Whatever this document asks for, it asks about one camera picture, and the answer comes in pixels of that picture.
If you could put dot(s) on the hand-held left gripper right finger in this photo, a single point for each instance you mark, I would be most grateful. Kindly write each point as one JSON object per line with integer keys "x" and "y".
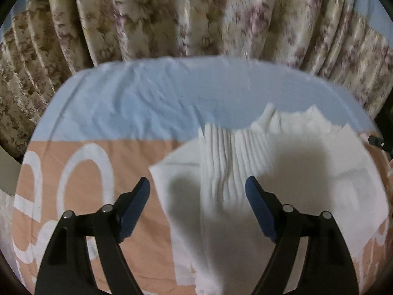
{"x": 261, "y": 210}

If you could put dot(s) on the peach and blue printed blanket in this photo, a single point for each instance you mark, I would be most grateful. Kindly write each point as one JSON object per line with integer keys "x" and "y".
{"x": 92, "y": 119}

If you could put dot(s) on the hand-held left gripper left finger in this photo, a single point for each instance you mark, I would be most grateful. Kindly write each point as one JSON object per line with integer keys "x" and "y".
{"x": 133, "y": 212}

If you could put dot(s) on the white knit sweater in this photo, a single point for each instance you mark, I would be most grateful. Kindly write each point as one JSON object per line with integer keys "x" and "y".
{"x": 307, "y": 196}

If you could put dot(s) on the blue floral curtain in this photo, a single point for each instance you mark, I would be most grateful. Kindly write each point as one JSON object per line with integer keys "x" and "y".
{"x": 184, "y": 12}

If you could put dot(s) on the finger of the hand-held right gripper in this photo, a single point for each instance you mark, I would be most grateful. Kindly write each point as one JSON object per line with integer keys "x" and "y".
{"x": 380, "y": 144}

